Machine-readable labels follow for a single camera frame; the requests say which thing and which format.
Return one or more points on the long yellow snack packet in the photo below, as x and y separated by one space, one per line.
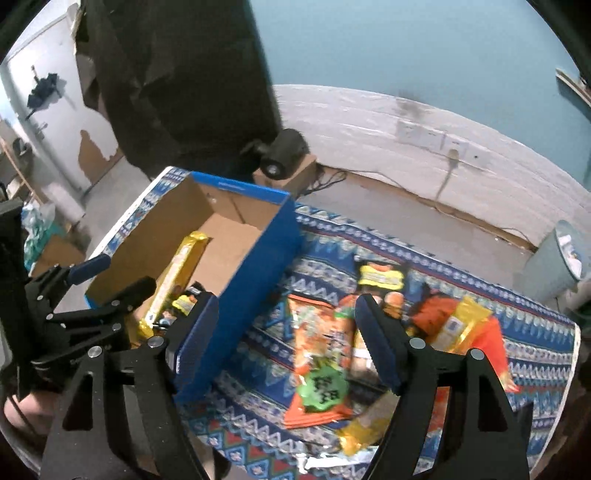
178 272

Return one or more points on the blue cardboard box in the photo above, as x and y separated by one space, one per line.
258 277

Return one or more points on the blue patterned tablecloth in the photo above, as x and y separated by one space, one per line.
323 249

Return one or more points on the wooden stand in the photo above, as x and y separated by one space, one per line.
11 161

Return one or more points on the wooden framed board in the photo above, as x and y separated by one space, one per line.
572 85

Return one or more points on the clear biscuit packet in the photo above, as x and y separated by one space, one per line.
362 362

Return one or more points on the dark folded umbrella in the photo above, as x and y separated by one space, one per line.
44 92

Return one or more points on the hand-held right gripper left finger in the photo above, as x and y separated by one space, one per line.
199 330

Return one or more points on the black and yellow snack packet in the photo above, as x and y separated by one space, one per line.
381 277

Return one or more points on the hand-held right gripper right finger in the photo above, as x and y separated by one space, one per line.
375 346

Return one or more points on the small dark snack packet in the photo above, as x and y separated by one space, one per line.
182 305

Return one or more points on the grey trash bin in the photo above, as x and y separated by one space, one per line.
549 267

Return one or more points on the small brown cardboard box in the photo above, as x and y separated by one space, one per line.
300 177

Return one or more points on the person's left forearm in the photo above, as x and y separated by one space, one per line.
25 413

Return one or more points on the clear plastic wrapper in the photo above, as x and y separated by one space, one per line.
323 460

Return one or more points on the orange green-label snack packet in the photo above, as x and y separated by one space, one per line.
314 337
345 323

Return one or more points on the orange and brown chip bag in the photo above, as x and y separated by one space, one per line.
427 316

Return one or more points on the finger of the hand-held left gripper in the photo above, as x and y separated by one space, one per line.
87 270
134 290

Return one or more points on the brown cardboard floor box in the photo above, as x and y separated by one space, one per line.
60 254

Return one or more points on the white peeling door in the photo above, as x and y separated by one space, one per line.
60 134

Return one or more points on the teal and white plastic bags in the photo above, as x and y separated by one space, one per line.
37 230

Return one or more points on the white wall socket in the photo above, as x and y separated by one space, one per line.
433 139
459 145

